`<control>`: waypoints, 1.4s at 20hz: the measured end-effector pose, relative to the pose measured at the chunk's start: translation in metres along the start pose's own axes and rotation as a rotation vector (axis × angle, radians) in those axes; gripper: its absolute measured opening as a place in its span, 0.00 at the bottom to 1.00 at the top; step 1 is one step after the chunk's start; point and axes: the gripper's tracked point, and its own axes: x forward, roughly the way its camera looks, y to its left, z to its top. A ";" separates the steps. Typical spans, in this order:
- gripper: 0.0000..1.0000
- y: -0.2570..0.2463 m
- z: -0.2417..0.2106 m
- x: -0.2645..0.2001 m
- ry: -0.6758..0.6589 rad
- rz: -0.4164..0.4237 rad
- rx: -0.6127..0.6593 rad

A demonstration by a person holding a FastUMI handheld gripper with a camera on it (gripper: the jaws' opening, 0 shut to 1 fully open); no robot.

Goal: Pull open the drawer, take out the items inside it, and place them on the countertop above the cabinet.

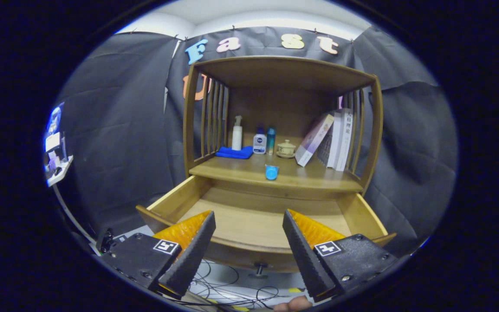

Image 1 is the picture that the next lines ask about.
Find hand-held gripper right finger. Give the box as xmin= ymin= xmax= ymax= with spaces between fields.
xmin=282 ymin=209 xmax=399 ymax=303

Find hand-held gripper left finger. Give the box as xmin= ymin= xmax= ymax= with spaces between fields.
xmin=100 ymin=210 xmax=217 ymax=299

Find wooden drawer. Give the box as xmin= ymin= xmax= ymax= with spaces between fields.
xmin=136 ymin=175 xmax=397 ymax=278

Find wooden cabinet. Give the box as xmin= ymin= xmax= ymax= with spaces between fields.
xmin=182 ymin=55 xmax=383 ymax=195

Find black device box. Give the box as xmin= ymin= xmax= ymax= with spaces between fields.
xmin=96 ymin=227 xmax=116 ymax=254

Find grey patterned book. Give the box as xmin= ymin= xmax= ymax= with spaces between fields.
xmin=317 ymin=132 xmax=332 ymax=167

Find beige lidded ceramic cup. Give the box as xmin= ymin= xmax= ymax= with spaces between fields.
xmin=276 ymin=140 xmax=297 ymax=159

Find folded blue cloth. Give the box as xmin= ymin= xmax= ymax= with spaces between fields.
xmin=215 ymin=146 xmax=253 ymax=159

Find purple and white book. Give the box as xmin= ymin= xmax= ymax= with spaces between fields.
xmin=295 ymin=114 xmax=334 ymax=167

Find white bottle blue cap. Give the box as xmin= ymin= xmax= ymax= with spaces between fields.
xmin=253 ymin=127 xmax=267 ymax=155

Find plain white book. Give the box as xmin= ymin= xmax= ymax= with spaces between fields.
xmin=327 ymin=112 xmax=343 ymax=169

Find white book lettered spine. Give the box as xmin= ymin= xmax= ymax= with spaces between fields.
xmin=335 ymin=107 xmax=355 ymax=172

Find white pump bottle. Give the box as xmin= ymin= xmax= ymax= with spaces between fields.
xmin=231 ymin=115 xmax=243 ymax=151

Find grey stand pole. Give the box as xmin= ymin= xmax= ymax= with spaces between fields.
xmin=52 ymin=186 xmax=96 ymax=243

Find black backdrop cloth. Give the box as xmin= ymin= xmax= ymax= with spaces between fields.
xmin=48 ymin=26 xmax=458 ymax=256

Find white stand tray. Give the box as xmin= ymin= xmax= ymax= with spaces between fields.
xmin=46 ymin=155 xmax=75 ymax=188

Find computer monitor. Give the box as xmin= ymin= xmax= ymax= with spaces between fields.
xmin=44 ymin=102 xmax=66 ymax=152

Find tangle of black cables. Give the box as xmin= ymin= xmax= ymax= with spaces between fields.
xmin=189 ymin=260 xmax=293 ymax=309

